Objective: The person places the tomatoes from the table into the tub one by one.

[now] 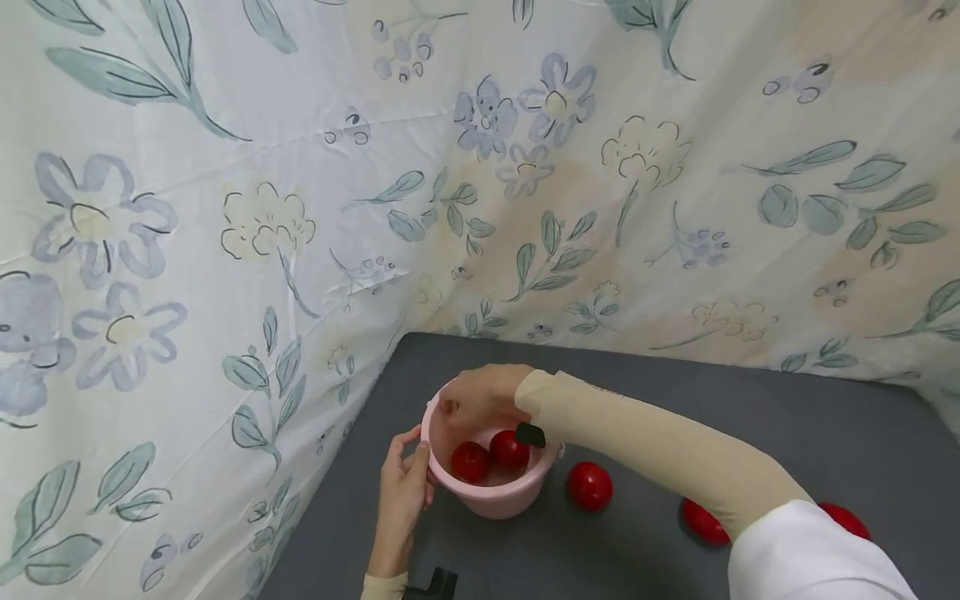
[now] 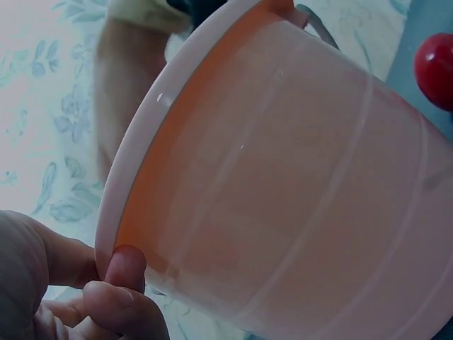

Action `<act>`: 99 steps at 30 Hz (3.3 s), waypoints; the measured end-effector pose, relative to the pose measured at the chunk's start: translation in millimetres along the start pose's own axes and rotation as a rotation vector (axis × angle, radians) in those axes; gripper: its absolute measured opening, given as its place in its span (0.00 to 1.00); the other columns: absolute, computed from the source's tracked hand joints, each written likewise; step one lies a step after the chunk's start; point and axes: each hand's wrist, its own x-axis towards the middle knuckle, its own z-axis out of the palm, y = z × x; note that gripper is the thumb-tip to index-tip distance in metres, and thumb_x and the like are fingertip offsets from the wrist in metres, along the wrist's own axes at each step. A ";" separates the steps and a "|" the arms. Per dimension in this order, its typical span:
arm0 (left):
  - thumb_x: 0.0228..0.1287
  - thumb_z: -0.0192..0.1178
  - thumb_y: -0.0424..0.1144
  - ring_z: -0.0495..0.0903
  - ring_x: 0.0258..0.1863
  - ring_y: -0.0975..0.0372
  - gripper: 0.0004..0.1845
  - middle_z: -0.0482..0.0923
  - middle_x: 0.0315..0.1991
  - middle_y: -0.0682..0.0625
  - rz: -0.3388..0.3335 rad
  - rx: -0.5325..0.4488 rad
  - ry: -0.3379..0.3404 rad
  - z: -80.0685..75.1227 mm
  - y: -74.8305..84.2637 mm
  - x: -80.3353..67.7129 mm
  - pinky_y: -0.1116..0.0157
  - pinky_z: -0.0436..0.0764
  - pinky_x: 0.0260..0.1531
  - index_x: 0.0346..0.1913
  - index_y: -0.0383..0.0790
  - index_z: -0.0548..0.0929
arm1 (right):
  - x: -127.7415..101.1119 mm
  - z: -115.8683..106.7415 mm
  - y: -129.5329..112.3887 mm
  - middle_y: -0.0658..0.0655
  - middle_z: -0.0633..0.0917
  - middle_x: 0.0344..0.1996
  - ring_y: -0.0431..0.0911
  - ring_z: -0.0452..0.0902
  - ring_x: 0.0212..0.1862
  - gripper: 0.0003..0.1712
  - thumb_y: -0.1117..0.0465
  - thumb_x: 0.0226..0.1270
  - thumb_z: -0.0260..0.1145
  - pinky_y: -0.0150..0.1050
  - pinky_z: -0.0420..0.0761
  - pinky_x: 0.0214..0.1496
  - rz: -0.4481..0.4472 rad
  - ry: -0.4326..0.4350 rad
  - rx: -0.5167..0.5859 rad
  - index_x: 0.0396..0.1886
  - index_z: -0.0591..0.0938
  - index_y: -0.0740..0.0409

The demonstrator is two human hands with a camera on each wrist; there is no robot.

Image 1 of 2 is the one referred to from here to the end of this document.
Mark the person's right hand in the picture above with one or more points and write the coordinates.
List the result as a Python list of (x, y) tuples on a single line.
[(487, 398)]

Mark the person's left hand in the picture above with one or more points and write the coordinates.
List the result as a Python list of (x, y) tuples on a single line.
[(397, 512)]

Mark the person's left index finger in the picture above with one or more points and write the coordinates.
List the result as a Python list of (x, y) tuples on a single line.
[(403, 442)]

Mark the person's right fingers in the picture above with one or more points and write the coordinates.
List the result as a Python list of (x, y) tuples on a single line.
[(454, 415)]

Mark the person's left thumb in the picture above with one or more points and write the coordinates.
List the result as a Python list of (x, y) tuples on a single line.
[(422, 468)]

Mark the pink plastic bowl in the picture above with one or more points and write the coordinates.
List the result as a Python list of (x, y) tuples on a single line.
[(510, 498)]

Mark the person's right forearm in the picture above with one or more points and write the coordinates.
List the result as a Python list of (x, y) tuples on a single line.
[(675, 454)]

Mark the red tomato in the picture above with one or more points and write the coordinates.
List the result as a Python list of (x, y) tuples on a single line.
[(702, 523), (510, 451), (847, 520), (470, 462), (589, 487)]

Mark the black wrist band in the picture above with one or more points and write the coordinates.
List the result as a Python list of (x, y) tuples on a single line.
[(433, 584), (531, 434)]

